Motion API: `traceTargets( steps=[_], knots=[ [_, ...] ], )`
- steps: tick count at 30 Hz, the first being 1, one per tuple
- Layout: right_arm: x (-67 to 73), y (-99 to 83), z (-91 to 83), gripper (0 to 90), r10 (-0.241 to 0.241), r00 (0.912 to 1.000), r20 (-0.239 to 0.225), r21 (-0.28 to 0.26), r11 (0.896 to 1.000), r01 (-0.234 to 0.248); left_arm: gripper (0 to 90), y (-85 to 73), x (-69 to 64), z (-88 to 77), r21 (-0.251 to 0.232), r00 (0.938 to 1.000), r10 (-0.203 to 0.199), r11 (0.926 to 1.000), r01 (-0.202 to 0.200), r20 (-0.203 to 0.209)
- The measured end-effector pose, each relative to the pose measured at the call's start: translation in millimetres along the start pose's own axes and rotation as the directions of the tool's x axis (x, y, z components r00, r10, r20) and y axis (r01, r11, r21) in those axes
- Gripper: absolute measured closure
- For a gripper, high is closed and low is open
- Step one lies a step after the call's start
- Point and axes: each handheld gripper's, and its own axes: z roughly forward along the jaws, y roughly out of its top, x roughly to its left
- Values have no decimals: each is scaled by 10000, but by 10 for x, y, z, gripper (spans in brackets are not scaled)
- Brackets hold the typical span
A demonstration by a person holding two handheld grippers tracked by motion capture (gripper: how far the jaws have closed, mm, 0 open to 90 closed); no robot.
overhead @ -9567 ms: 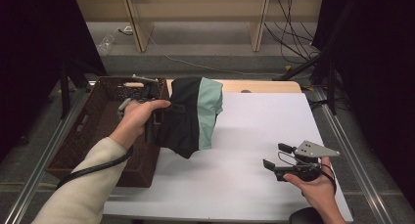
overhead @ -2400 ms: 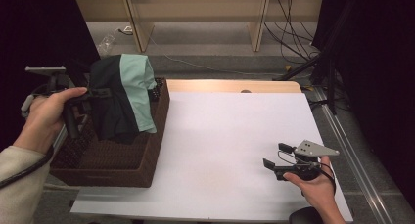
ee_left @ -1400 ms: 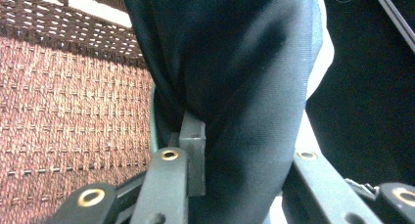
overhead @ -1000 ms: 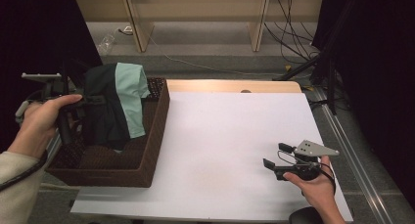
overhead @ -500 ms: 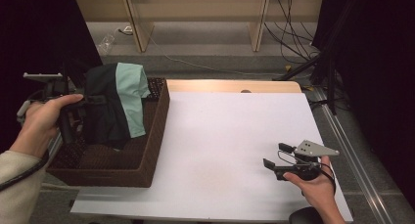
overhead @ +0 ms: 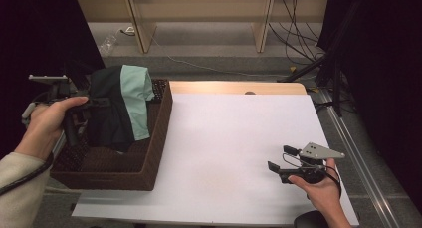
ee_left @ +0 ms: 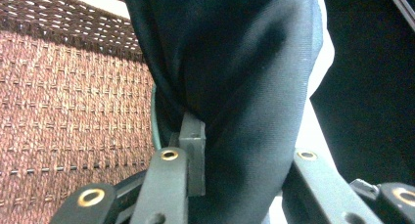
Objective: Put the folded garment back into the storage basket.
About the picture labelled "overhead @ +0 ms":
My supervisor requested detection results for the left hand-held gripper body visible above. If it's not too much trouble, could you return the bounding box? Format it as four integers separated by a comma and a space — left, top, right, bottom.
28, 74, 92, 148

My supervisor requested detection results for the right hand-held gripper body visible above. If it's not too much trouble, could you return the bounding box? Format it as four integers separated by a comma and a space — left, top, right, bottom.
279, 141, 346, 185

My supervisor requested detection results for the black and mint green garment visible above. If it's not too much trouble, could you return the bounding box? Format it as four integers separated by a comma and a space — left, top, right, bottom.
87, 64, 156, 153

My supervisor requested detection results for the brown woven basket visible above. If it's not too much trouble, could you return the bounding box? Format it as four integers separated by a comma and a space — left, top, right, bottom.
49, 78, 174, 192

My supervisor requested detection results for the person's right hand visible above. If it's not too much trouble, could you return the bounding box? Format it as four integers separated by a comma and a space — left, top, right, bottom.
288, 157, 343, 208

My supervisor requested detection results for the person's left hand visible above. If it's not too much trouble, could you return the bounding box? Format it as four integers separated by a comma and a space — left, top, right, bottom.
14, 96, 90, 161

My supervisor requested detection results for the clear plastic bag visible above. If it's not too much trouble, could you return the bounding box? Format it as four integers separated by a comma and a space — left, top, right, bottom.
98, 34, 119, 57

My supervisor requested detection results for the dark curtain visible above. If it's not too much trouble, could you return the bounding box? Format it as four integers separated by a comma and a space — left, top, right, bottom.
0, 0, 106, 157
317, 0, 422, 206

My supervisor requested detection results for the dark round object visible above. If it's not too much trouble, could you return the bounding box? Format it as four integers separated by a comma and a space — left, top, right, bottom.
293, 210, 330, 228

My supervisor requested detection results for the black metal stand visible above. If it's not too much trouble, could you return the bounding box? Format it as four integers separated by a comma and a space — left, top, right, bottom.
278, 0, 367, 118

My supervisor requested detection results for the beige wooden shelf unit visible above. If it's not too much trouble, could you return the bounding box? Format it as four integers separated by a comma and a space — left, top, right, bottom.
76, 0, 329, 55

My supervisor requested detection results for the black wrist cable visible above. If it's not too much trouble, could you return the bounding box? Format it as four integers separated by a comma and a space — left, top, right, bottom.
324, 165, 343, 198

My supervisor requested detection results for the metal floor rail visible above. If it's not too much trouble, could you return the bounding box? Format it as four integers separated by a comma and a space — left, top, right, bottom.
318, 88, 403, 228

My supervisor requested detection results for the thick black cable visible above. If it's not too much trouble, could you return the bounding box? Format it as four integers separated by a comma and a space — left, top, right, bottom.
0, 152, 55, 196

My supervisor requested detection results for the white floor cable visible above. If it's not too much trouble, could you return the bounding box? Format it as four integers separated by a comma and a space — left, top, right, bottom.
150, 37, 288, 81

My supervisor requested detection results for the bundle of black cables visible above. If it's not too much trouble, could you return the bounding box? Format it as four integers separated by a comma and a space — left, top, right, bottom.
268, 0, 327, 67

